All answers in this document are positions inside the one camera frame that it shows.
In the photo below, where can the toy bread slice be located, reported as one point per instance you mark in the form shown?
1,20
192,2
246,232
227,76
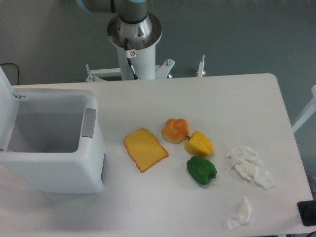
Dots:
144,149

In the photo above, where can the large crumpled white tissue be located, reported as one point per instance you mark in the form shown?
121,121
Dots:
246,162

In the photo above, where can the white trash can body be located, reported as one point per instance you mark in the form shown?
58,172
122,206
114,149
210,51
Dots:
57,142

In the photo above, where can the small crumpled white tissue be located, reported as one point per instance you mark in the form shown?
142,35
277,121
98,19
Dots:
240,215

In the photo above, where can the black device at edge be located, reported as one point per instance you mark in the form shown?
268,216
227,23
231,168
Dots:
307,211

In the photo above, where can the green toy bell pepper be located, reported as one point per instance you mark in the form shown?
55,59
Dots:
202,170

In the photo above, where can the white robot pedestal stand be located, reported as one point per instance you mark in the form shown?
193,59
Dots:
134,65

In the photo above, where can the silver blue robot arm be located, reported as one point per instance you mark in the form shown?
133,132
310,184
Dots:
132,27

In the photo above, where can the orange toy bread roll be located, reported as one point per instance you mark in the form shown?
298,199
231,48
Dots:
176,130

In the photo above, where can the white trash can lid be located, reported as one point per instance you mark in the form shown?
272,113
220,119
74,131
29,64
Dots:
9,104

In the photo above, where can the white frame bar right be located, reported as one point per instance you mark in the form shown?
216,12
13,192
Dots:
306,112

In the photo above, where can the yellow toy bell pepper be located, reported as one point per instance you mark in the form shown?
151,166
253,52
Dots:
199,145

